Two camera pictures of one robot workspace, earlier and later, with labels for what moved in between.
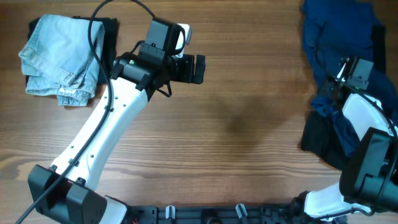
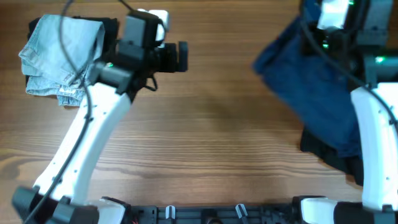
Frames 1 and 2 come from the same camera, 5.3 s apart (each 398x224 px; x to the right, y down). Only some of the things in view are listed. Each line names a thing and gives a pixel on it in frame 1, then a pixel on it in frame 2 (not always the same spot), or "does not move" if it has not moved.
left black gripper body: [182, 68] → [167, 58]
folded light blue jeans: [59, 60] does not move
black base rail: [221, 214] does not move
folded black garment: [111, 30] does not move
